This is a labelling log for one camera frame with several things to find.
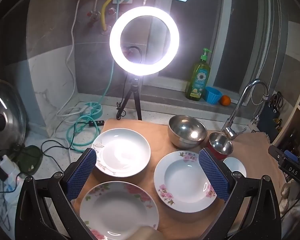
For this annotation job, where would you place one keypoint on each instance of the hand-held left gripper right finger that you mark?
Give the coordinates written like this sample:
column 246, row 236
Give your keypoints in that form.
column 213, row 177

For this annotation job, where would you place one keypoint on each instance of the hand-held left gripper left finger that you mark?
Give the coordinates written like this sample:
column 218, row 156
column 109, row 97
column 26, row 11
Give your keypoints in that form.
column 82, row 175

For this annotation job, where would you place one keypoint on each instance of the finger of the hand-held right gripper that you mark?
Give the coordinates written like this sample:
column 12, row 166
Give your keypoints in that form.
column 277, row 153

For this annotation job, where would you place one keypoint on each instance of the light blue ceramic bowl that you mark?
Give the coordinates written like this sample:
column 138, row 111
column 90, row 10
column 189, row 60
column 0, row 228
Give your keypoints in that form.
column 236, row 165

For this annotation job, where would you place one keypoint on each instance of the pink floral white plate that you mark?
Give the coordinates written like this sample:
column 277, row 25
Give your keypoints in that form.
column 185, row 177
column 115, row 210

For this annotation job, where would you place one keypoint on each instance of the red steel bowl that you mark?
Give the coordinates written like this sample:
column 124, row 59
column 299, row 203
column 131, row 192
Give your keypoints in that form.
column 221, row 143

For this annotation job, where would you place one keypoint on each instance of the grey leaf white plate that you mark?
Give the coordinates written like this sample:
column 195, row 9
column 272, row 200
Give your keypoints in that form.
column 125, row 152

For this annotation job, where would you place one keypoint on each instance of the large stainless steel bowl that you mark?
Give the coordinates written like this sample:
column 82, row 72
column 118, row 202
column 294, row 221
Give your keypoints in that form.
column 185, row 130

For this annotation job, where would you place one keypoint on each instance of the cream fleece clothing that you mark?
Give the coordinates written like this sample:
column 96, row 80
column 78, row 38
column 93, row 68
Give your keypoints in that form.
column 290, row 197

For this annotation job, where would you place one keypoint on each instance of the dark utensil holder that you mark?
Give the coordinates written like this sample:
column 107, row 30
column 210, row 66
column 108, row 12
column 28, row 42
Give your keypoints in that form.
column 271, row 120

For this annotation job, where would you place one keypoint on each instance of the white shelf unit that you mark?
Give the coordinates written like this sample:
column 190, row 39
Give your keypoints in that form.
column 298, row 107

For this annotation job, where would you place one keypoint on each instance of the black scissors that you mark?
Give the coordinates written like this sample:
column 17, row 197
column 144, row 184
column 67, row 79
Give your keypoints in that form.
column 278, row 101

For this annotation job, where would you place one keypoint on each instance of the dark green lid holder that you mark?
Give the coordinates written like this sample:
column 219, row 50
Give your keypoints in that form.
column 30, row 158

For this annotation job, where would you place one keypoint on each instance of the chrome kitchen faucet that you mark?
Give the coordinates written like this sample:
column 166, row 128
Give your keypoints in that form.
column 236, row 110

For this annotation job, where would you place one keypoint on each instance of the teal round power strip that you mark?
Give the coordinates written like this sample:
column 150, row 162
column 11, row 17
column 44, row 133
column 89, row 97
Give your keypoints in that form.
column 95, row 107

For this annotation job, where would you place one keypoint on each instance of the orange brown cloth mat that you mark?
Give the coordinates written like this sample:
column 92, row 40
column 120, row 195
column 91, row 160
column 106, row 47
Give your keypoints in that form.
column 155, row 135

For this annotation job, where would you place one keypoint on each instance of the orange fruit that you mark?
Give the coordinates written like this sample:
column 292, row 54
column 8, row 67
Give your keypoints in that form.
column 225, row 100

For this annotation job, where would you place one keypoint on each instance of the white power adapter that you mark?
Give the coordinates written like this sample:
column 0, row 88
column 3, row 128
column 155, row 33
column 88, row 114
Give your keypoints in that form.
column 5, row 162

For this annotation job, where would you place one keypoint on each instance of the blue ribbed cup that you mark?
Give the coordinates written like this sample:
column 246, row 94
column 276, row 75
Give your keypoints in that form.
column 212, row 96

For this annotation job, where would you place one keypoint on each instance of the green dish soap bottle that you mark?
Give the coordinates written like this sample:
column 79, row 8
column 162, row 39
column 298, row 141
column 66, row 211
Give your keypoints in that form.
column 197, row 82

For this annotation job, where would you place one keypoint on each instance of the black tripod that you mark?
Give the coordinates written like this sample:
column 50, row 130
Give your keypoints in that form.
column 135, row 90

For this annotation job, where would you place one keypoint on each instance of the steel pot lid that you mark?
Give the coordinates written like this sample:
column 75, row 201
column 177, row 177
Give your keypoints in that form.
column 7, row 105

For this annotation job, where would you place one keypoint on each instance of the red water valve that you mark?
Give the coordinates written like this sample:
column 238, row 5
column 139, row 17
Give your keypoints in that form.
column 95, row 14
column 112, row 11

